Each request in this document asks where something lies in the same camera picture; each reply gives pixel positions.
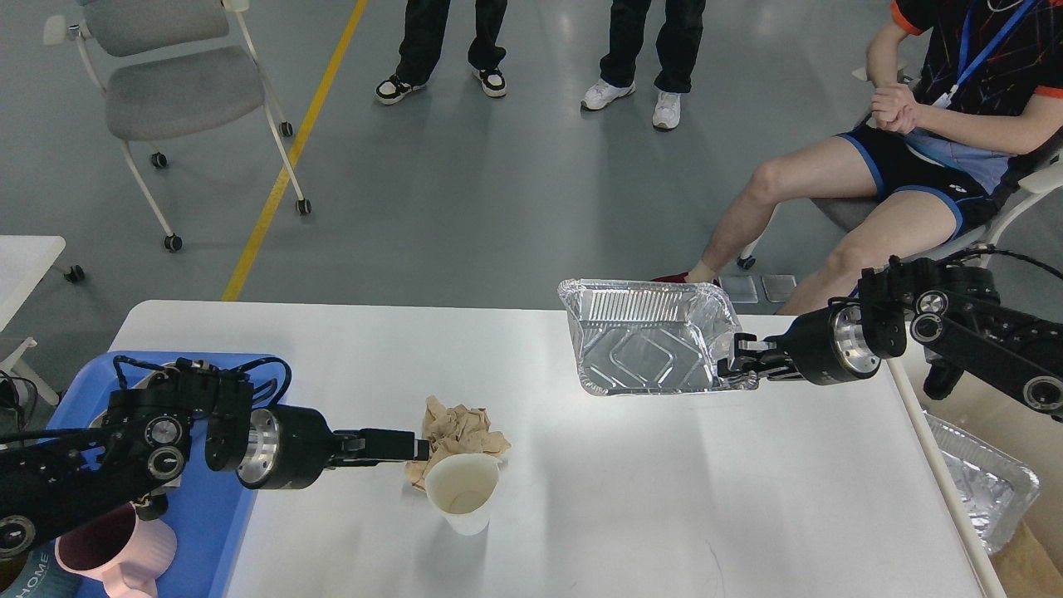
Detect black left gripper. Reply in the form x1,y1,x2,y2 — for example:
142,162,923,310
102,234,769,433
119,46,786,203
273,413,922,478
237,405,431,491

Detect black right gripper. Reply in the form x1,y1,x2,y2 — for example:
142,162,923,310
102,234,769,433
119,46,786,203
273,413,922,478
718,304,881,385

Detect brown paper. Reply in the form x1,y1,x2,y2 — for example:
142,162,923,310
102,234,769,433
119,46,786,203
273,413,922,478
405,396,512,492

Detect white paper cup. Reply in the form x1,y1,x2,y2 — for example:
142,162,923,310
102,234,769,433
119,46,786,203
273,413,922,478
425,452,502,537

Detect aluminium foil tray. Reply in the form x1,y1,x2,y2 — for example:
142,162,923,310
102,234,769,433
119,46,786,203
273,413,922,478
557,279,759,396

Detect pink ribbed mug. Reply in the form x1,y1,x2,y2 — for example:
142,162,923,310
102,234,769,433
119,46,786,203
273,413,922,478
56,503,178,597

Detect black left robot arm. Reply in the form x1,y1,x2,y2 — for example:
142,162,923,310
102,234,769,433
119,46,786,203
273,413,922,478
1,355,431,560

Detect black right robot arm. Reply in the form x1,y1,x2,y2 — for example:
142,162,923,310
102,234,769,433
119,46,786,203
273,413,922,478
718,250,1062,421

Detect blue plastic tray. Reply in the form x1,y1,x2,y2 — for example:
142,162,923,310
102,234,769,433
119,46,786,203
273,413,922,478
48,353,254,597

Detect white chair under person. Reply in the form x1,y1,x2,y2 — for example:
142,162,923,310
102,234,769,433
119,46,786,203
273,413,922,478
737,66,1063,271

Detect foil tray in bin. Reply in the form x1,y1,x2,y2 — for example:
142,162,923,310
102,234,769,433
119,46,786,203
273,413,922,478
923,412,1041,554

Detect standing person white sneakers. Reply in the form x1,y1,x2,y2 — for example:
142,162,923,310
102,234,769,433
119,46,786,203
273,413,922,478
580,0,708,131

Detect dark blue home mug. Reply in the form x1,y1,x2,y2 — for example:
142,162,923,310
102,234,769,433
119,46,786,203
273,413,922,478
4,551,82,597

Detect seated person in shorts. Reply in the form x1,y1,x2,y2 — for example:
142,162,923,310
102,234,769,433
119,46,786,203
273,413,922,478
669,1,1062,317

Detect white side table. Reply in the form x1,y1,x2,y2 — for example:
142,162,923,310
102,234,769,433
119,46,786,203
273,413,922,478
1,235,85,406

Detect grey rolling chair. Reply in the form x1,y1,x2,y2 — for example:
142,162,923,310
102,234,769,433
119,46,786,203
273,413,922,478
43,1,296,252

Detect standing person black-white sneakers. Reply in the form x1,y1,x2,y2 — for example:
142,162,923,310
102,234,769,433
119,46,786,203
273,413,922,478
375,1,507,105

